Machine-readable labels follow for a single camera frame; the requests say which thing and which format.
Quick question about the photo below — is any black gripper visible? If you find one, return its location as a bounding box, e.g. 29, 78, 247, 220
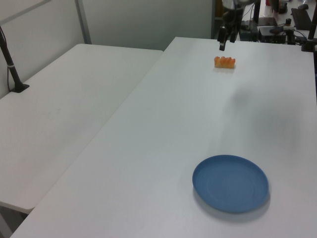
217, 9, 243, 52

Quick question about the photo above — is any orange bread roll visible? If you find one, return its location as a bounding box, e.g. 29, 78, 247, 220
213, 56, 236, 69

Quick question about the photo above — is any black vertical pole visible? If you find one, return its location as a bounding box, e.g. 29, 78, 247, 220
252, 0, 261, 27

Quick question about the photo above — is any black electronics box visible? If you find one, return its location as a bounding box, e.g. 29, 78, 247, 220
258, 25, 288, 43

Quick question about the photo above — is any black keyboard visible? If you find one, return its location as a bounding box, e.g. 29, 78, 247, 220
290, 7, 313, 31

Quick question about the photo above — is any blue round plate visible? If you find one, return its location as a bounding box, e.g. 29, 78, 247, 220
192, 154, 269, 214

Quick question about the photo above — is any white side table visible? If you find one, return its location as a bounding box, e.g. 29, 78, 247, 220
0, 44, 164, 214

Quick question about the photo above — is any black camera stand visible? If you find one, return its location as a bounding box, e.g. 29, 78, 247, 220
0, 24, 30, 94
301, 9, 317, 53

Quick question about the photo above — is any grey partition post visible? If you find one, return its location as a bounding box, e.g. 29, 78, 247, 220
75, 0, 92, 46

